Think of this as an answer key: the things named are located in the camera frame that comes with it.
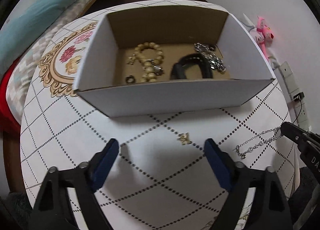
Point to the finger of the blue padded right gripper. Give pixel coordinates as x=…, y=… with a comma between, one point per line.
x=294, y=133

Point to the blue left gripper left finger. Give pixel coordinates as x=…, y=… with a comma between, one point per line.
x=101, y=164

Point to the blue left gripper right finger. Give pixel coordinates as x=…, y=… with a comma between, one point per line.
x=221, y=163

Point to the gold H earring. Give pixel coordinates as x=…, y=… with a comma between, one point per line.
x=131, y=59
x=184, y=138

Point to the black watch band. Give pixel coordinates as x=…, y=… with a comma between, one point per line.
x=190, y=64

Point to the black charger plug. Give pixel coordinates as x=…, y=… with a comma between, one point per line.
x=298, y=97

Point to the white patterned tablecloth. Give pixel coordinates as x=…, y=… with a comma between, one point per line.
x=155, y=183

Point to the red blanket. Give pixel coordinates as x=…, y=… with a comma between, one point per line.
x=8, y=122

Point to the white cardboard box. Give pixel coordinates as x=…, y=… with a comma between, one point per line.
x=108, y=83

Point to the pink panther plush toy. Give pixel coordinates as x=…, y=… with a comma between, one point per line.
x=263, y=35

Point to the checkered mattress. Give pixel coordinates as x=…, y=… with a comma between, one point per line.
x=20, y=79

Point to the teal quilt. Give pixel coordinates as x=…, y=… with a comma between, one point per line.
x=20, y=33

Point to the wall power strip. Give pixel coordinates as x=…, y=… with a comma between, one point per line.
x=289, y=87

